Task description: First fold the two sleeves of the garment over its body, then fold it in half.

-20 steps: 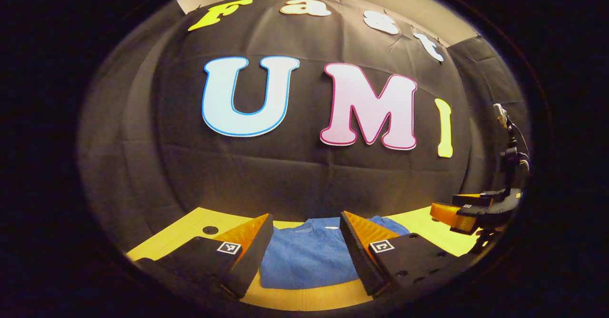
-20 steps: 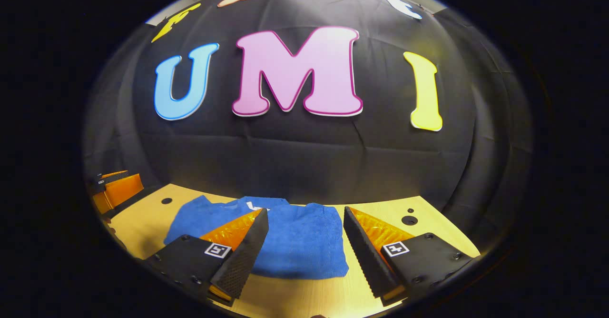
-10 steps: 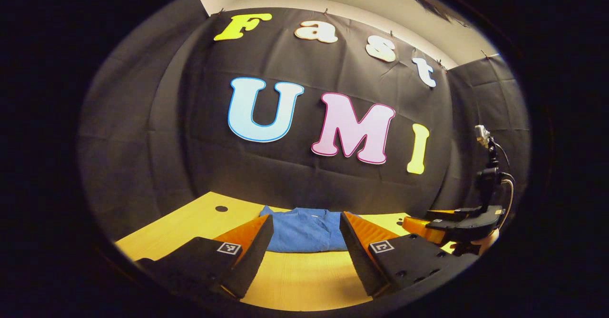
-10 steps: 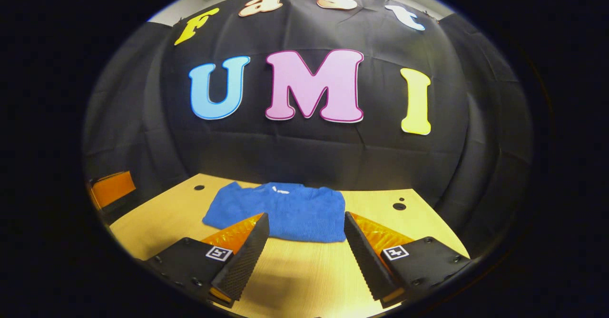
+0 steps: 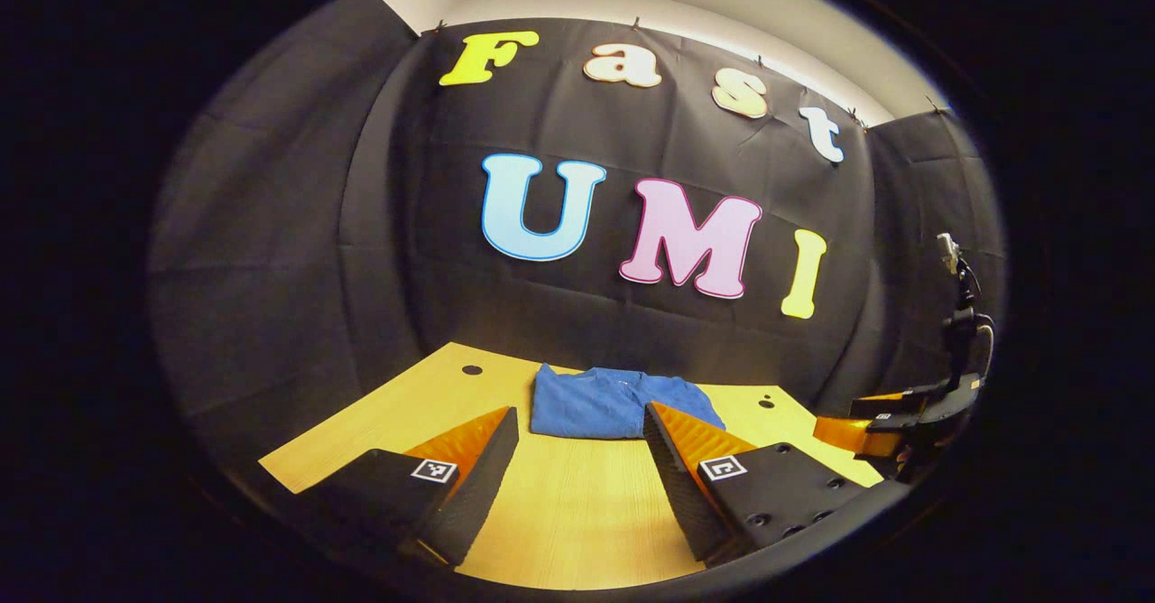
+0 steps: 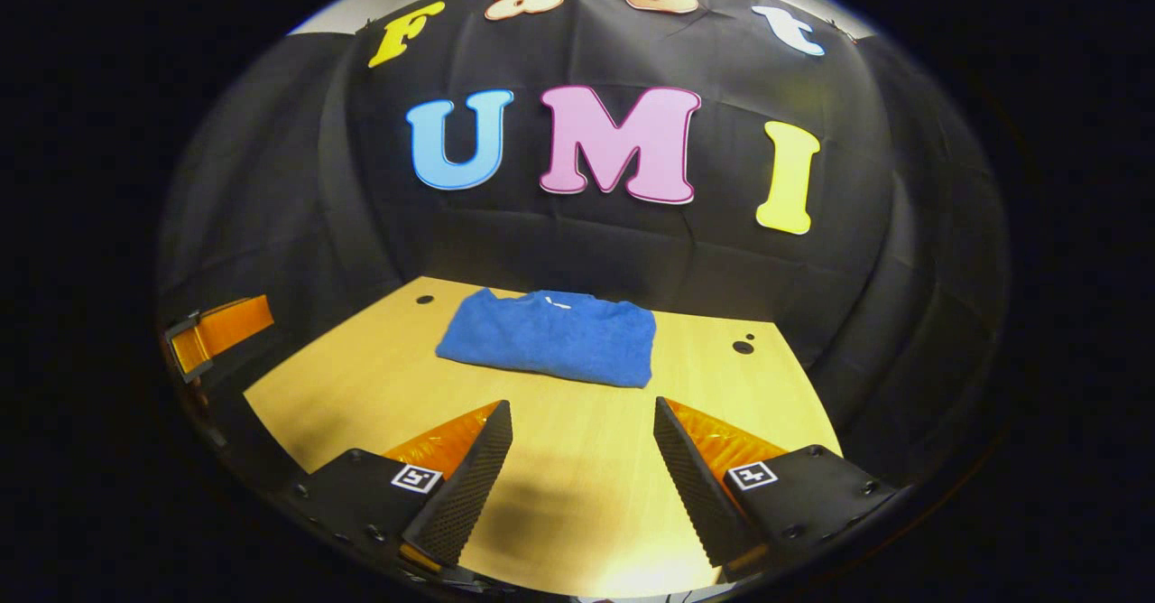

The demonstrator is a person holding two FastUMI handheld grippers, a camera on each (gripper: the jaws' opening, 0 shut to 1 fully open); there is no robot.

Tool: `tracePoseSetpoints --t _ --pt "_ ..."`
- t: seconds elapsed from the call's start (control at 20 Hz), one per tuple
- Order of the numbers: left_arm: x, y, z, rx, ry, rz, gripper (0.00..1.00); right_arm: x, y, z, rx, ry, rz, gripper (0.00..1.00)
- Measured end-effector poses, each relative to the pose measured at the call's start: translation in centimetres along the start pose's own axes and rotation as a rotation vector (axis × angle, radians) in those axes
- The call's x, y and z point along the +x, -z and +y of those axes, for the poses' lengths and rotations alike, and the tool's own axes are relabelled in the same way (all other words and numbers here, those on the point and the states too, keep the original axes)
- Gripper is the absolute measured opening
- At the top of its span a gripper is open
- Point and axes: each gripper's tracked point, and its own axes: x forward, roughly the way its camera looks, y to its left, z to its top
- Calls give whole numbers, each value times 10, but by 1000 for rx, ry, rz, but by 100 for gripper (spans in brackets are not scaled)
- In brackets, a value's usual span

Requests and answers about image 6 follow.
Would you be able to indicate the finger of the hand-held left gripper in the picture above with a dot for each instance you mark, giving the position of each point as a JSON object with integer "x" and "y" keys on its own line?
{"x": 230, "y": 328}

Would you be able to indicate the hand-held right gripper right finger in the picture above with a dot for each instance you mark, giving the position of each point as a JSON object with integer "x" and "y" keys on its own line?
{"x": 695, "y": 486}

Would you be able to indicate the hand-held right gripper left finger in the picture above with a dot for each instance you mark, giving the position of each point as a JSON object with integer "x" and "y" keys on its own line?
{"x": 469, "y": 486}

